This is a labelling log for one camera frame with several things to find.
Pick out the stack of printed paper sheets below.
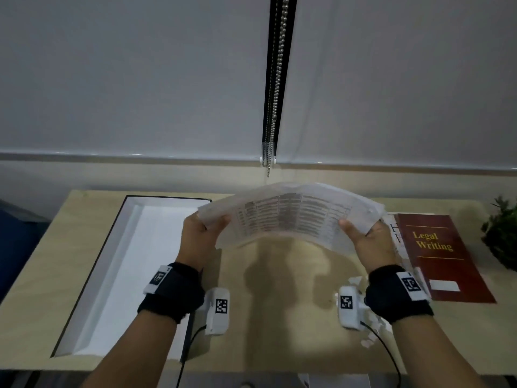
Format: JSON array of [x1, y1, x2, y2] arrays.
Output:
[[197, 181, 387, 257]]

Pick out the black wrist band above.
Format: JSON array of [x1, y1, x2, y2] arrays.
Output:
[[364, 264, 435, 324], [137, 261, 206, 324]]

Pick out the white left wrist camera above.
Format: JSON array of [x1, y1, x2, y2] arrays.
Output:
[[195, 287, 231, 336]]

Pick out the black right wrist band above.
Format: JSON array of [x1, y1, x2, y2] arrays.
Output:
[[364, 264, 435, 324]]

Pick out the black camera cable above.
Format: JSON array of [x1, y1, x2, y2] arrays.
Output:
[[176, 325, 207, 388], [359, 321, 403, 388]]

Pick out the black box with white interior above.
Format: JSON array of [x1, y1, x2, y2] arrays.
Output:
[[50, 195, 213, 363]]

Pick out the person's right hand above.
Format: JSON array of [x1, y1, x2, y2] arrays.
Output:
[[338, 219, 401, 275]]

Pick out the dark blue sofa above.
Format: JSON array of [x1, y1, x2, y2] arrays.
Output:
[[0, 199, 51, 303]]

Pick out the person's left hand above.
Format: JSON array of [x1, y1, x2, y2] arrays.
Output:
[[176, 212, 233, 274]]

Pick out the person's left forearm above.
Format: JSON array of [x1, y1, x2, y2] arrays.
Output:
[[80, 309, 191, 388]]

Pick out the metal bead blind chain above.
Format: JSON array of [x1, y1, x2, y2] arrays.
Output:
[[262, 0, 291, 178]]

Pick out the wooden desk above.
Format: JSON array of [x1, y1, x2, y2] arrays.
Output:
[[0, 189, 517, 376]]

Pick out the black left camera cable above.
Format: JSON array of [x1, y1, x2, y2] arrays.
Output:
[[176, 325, 207, 388]]

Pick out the person's right forearm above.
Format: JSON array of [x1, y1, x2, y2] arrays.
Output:
[[389, 313, 492, 388]]

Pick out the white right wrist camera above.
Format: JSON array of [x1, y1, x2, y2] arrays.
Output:
[[337, 285, 371, 331]]

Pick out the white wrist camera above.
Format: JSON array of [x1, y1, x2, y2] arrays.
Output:
[[337, 285, 371, 331], [195, 287, 231, 336]]

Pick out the black right camera cable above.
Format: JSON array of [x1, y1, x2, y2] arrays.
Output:
[[359, 321, 403, 388]]

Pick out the green potted plant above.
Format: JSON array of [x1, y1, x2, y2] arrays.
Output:
[[480, 195, 517, 273]]

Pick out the white book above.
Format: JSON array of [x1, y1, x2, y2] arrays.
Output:
[[382, 213, 432, 300]]

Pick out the grey roller blind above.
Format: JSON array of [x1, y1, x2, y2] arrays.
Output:
[[0, 0, 272, 160], [276, 0, 517, 171]]

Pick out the torn white paper scraps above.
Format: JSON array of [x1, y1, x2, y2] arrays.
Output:
[[346, 275, 393, 349]]

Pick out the black left wrist band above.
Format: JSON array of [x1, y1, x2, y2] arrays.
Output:
[[137, 261, 206, 324]]

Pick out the red hardcover book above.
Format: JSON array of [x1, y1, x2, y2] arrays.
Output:
[[394, 213, 498, 304]]

